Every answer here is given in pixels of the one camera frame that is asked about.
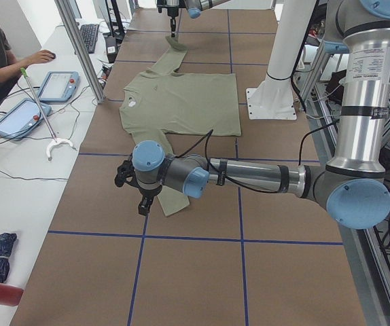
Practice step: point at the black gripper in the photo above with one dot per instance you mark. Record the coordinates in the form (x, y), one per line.
(172, 12)
(146, 194)

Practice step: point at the olive green long-sleeve shirt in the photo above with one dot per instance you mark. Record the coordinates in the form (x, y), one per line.
(178, 103)

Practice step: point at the black box with label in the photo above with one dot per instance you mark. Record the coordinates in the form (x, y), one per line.
(111, 48)

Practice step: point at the black keyboard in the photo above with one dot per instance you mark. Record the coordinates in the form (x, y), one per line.
(89, 34)

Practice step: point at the white shirt hang tag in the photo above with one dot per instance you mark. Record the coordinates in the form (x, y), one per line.
(131, 102)

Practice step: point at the reacher grabber stick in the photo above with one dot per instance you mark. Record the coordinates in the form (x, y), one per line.
(56, 141)

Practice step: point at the far blue teach pendant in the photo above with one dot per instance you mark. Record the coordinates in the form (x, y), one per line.
(58, 87)

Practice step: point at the blue teach pendant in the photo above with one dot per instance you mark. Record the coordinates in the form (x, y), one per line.
(58, 87)
(18, 122)

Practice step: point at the near blue teach pendant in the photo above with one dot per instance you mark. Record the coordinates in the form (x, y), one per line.
(18, 122)

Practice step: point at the folded dark blue umbrella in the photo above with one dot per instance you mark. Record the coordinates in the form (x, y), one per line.
(7, 241)

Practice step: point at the aluminium frame post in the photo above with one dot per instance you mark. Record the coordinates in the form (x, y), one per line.
(68, 19)

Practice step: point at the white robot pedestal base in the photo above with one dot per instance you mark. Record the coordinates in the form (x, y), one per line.
(273, 99)

